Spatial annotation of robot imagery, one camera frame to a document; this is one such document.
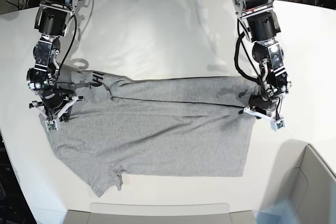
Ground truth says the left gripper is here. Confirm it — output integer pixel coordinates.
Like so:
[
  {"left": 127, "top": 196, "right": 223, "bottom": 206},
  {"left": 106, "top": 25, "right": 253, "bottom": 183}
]
[{"left": 238, "top": 95, "right": 282, "bottom": 123}]

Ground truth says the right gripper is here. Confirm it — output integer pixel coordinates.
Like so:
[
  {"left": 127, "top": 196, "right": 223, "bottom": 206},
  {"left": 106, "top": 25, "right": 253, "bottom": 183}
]
[{"left": 29, "top": 89, "right": 84, "bottom": 122}]

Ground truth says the grey T-shirt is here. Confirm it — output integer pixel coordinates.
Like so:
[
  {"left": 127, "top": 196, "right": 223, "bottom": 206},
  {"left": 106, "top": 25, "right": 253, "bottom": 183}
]
[{"left": 46, "top": 71, "right": 259, "bottom": 197}]

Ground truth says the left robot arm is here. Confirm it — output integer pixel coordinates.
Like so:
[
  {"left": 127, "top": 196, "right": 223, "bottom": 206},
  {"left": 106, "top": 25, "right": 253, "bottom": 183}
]
[{"left": 232, "top": 0, "right": 291, "bottom": 129}]

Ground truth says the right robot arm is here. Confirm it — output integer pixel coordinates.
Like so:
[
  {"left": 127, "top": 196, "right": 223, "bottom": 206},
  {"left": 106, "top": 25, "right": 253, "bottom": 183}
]
[{"left": 27, "top": 0, "right": 82, "bottom": 130}]

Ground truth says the beige box right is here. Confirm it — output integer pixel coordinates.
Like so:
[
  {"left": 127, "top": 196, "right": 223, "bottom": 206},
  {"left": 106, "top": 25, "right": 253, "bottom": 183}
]
[{"left": 277, "top": 145, "right": 335, "bottom": 223}]

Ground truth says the beige tray bottom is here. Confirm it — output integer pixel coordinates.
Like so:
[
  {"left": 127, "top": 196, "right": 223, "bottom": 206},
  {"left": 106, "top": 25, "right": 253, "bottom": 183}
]
[{"left": 63, "top": 203, "right": 257, "bottom": 223}]

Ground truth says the blue translucent object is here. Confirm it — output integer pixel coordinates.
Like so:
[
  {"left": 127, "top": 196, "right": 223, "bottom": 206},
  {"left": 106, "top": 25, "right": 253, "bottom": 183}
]
[{"left": 256, "top": 200, "right": 300, "bottom": 224}]

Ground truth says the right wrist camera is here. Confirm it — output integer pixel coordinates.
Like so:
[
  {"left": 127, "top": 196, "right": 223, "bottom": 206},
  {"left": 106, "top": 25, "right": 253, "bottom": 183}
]
[{"left": 45, "top": 119, "right": 58, "bottom": 132}]

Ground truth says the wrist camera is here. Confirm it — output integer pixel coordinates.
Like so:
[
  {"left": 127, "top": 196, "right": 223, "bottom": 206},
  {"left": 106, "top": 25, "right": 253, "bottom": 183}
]
[
  {"left": 45, "top": 119, "right": 58, "bottom": 132},
  {"left": 270, "top": 118, "right": 285, "bottom": 132}
]

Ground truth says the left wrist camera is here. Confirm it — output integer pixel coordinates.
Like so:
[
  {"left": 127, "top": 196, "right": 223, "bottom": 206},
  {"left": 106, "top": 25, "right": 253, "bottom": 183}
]
[{"left": 270, "top": 118, "right": 285, "bottom": 132}]

